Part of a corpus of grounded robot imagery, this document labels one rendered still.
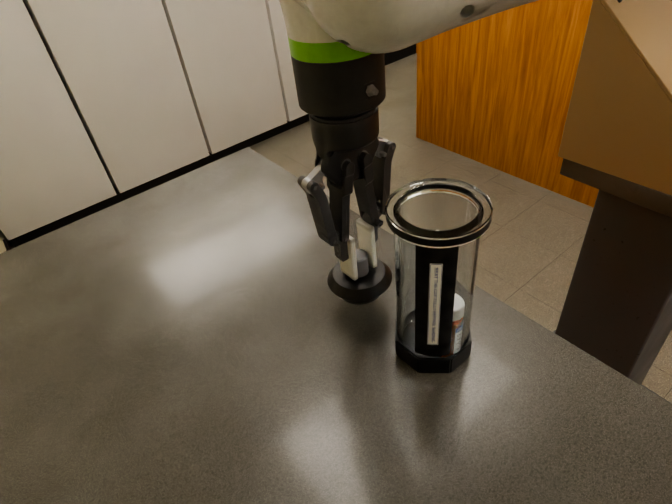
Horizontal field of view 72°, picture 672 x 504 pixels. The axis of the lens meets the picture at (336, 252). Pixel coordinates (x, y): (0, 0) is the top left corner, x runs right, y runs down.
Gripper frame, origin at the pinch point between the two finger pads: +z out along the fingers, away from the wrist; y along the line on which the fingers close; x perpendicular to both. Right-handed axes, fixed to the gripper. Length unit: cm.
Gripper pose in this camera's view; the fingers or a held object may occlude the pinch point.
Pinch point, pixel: (357, 249)
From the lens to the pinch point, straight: 62.2
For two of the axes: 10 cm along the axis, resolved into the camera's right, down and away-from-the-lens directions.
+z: 1.1, 7.6, 6.4
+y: -7.7, 4.7, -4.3
